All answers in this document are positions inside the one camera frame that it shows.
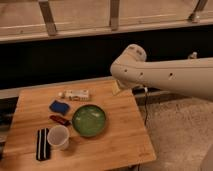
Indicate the green ceramic bowl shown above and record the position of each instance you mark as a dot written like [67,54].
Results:
[89,120]

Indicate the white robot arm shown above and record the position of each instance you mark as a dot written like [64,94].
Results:
[189,77]

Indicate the white toothpaste box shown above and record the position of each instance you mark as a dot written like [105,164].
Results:
[75,95]

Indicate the blue sponge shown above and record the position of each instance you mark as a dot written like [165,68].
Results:
[59,107]

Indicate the white plastic cup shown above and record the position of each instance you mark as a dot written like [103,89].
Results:
[58,137]

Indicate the metal railing post right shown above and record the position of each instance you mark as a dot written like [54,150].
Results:
[194,16]

